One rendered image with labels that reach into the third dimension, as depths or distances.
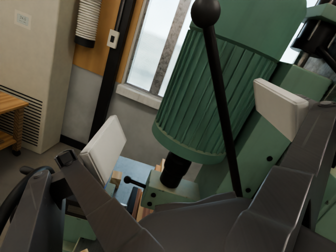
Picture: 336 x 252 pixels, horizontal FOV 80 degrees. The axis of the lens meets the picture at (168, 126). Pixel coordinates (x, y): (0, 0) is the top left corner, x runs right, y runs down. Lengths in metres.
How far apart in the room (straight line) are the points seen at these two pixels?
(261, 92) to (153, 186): 0.38
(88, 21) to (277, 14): 1.59
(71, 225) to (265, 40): 0.54
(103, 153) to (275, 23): 0.30
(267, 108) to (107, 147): 0.13
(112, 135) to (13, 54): 1.92
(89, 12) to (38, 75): 0.64
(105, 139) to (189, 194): 0.39
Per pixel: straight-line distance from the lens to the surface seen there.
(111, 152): 0.17
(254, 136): 0.41
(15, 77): 2.11
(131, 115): 1.98
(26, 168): 0.74
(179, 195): 0.51
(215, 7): 0.26
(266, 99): 0.18
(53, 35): 1.83
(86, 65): 2.04
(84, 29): 1.84
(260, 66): 0.37
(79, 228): 0.57
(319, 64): 0.49
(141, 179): 0.77
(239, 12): 0.34
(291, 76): 0.40
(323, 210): 0.38
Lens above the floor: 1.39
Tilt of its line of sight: 23 degrees down
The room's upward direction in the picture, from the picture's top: 22 degrees clockwise
